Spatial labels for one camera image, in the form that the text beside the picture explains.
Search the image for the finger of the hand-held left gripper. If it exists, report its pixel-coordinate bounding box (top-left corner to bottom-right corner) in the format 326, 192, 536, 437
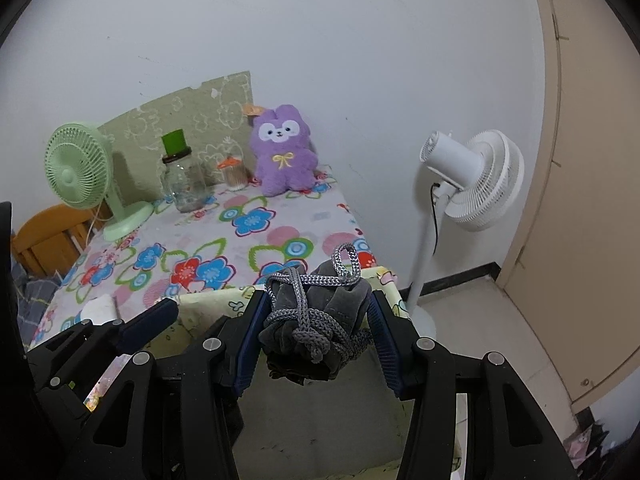
55, 299, 179, 357

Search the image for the green plastic cup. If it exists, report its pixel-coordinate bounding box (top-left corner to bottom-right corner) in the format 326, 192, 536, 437
161, 130, 188, 154

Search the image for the beige door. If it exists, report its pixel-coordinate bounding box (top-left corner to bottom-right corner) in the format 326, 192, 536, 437
495, 0, 640, 411

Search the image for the toothpick holder with orange lid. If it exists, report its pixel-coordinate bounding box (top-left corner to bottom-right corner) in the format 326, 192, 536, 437
217, 155, 248, 191

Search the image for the purple plush bunny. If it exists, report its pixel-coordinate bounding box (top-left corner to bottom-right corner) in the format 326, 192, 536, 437
242, 104, 319, 197

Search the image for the floral tablecloth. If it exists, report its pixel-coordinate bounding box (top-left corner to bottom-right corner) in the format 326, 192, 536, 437
27, 165, 401, 356

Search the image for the plaid cloth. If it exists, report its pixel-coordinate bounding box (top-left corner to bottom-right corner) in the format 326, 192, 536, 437
10, 260, 61, 341

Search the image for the grey velvet pouch with cord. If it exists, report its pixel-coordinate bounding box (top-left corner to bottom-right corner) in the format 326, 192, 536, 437
257, 242, 373, 386

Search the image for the white sponge block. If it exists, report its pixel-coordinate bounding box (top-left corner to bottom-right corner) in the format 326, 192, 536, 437
80, 295, 118, 323

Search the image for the green desk fan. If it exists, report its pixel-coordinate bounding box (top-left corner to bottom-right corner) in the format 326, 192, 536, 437
44, 120, 155, 242

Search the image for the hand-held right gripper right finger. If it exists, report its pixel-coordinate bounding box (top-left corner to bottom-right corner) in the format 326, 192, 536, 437
367, 290, 576, 480

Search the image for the white standing fan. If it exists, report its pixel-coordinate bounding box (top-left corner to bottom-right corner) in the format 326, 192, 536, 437
404, 129, 526, 336

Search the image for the glass jar with black lid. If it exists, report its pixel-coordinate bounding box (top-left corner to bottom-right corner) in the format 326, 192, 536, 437
161, 147, 208, 213

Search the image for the pink printed bag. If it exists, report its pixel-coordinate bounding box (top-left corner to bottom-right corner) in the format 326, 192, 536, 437
562, 422, 613, 466

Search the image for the black fan cable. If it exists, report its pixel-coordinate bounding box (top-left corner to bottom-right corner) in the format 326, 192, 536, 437
429, 182, 441, 258

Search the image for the green patterned wall board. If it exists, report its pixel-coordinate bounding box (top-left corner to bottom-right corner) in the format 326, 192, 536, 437
97, 71, 256, 201

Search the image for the wooden chair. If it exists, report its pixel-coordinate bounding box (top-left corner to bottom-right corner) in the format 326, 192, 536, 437
11, 205, 103, 281

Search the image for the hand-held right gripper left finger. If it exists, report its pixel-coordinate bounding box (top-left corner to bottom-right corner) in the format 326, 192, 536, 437
65, 290, 272, 480

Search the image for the yellow cartoon printed box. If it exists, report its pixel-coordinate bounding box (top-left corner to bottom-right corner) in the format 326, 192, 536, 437
145, 266, 471, 480

